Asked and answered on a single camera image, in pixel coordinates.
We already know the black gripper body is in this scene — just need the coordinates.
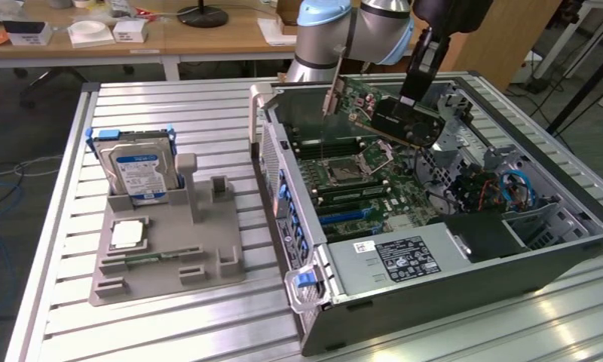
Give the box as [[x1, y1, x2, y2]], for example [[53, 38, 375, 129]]
[[412, 0, 493, 36]]

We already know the black green graphics card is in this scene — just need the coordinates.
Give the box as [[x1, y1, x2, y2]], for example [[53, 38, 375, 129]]
[[320, 44, 446, 150]]

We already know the wooden cabinet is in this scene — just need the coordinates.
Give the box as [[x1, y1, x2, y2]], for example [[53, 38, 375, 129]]
[[420, 0, 564, 92]]

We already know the metal socket cover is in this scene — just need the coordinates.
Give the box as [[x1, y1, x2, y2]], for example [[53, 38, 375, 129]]
[[359, 140, 398, 170]]

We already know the metal disk bay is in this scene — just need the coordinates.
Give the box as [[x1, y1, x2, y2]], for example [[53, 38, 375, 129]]
[[415, 111, 491, 189]]

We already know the CPU socket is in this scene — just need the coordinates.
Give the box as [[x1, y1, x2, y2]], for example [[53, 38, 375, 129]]
[[326, 156, 368, 186]]

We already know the black tripod stand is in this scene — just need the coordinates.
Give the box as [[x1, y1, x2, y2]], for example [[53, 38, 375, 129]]
[[545, 0, 603, 133]]

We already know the green RAM stick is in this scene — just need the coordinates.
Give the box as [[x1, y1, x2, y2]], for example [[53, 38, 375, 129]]
[[122, 252, 182, 264], [323, 181, 391, 203]]

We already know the white paper stack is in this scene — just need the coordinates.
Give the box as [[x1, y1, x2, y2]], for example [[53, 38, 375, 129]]
[[256, 17, 298, 47]]

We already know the brown cardboard box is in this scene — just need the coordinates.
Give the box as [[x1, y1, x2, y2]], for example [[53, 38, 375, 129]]
[[275, 0, 303, 27]]

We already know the green motherboard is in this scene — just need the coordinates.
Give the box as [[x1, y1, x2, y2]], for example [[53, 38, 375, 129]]
[[284, 124, 432, 244]]

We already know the blue expansion slot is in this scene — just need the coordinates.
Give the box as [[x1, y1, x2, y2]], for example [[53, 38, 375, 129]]
[[318, 210, 371, 226]]

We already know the black round lamp base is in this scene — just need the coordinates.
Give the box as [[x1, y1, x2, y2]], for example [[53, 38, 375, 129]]
[[175, 0, 230, 29]]

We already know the grey power supply with label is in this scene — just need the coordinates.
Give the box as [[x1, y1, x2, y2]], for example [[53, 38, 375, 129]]
[[326, 222, 471, 299]]

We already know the open black PC case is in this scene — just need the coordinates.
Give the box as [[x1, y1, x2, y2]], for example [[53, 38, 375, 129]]
[[247, 73, 603, 357]]

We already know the plain white box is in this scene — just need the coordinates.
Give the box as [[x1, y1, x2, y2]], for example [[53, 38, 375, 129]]
[[112, 19, 148, 44]]

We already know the hard disk with blue caddy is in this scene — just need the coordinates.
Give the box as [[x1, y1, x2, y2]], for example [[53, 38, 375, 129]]
[[85, 126, 179, 207]]

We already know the grey plastic parts rack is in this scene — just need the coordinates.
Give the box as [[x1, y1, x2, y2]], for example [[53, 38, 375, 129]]
[[87, 152, 247, 307]]

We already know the white square dish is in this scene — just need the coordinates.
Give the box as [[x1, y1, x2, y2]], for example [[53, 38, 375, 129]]
[[67, 20, 116, 49]]

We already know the silver CPU chip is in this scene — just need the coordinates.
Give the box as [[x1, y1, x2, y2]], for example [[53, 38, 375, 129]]
[[107, 220, 147, 250]]

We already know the black office chair base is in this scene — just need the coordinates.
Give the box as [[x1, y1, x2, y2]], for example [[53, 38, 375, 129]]
[[14, 66, 88, 109]]

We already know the white box with dark lid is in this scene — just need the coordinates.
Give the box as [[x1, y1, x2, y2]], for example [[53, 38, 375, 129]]
[[2, 20, 54, 47]]

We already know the red orange wire bundle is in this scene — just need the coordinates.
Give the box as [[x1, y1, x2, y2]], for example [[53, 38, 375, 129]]
[[475, 179, 509, 213]]

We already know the blue data wire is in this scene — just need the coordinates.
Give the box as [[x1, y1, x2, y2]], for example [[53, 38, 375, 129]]
[[499, 169, 537, 213]]

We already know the wooden desk white frame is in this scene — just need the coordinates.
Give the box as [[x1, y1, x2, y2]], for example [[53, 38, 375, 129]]
[[0, 0, 182, 82], [148, 0, 439, 82]]

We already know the grey floor cable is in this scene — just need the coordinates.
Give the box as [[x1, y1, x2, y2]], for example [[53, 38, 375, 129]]
[[0, 153, 62, 179]]

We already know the blue floor cable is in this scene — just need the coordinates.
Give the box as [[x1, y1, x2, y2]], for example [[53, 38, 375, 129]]
[[0, 161, 26, 322]]

